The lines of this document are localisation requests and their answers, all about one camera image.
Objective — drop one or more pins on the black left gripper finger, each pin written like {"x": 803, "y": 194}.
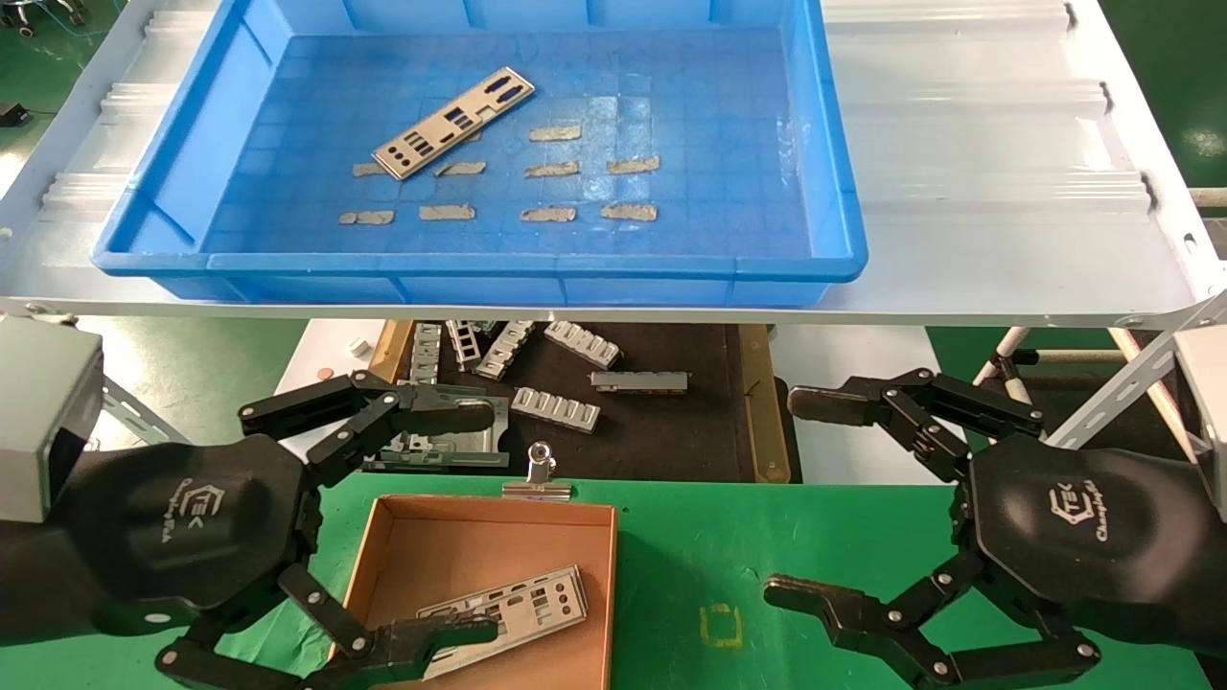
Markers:
{"x": 441, "y": 414}
{"x": 431, "y": 634}

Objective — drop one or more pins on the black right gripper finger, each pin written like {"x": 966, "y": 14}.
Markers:
{"x": 834, "y": 402}
{"x": 824, "y": 602}

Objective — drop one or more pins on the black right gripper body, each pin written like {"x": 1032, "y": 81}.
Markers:
{"x": 1083, "y": 537}

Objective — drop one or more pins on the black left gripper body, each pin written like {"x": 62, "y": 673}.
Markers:
{"x": 182, "y": 517}

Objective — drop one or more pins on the metal io shield plate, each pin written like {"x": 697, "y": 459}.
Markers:
{"x": 439, "y": 131}
{"x": 525, "y": 621}

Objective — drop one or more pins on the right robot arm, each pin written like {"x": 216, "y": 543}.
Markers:
{"x": 1217, "y": 594}

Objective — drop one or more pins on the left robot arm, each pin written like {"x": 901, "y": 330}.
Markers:
{"x": 38, "y": 585}

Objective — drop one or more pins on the brown cardboard box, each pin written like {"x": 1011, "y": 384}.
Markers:
{"x": 451, "y": 546}

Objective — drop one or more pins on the black tray of metal parts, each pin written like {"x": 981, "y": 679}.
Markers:
{"x": 671, "y": 431}

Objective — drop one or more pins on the blue plastic tray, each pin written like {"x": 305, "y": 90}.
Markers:
{"x": 719, "y": 125}

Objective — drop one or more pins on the slotted metal shield plate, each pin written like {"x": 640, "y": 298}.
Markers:
{"x": 505, "y": 350}
{"x": 427, "y": 355}
{"x": 463, "y": 343}

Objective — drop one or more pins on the small white cap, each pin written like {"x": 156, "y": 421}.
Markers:
{"x": 359, "y": 346}

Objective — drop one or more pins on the perforated steel shelf brace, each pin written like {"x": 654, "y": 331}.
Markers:
{"x": 1122, "y": 383}
{"x": 129, "y": 412}

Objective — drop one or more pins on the silver binder clip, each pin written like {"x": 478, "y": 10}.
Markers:
{"x": 539, "y": 489}

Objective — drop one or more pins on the green table mat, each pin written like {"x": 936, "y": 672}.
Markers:
{"x": 690, "y": 556}

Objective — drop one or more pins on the long grey metal bar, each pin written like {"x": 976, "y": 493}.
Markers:
{"x": 639, "y": 381}

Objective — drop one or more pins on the white metal shelf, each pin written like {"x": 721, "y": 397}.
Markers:
{"x": 959, "y": 192}

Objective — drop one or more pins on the small black floor device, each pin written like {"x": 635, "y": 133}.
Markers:
{"x": 14, "y": 115}

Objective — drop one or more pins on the black office chair base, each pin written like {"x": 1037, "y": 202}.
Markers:
{"x": 43, "y": 14}

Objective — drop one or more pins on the large folded metal bracket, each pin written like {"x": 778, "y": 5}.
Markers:
{"x": 460, "y": 452}

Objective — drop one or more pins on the ribbed metal bracket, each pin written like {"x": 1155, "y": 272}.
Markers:
{"x": 583, "y": 343}
{"x": 556, "y": 409}

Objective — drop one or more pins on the white frame pipe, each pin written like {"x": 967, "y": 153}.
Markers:
{"x": 1210, "y": 196}
{"x": 1083, "y": 356}
{"x": 1016, "y": 385}
{"x": 1005, "y": 347}

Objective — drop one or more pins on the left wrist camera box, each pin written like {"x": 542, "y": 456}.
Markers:
{"x": 38, "y": 412}

